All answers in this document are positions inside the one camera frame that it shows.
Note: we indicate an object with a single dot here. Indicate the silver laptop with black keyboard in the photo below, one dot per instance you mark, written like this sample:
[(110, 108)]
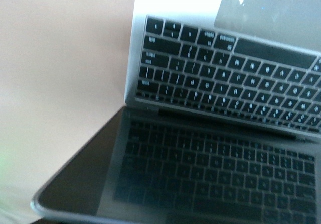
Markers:
[(200, 133)]

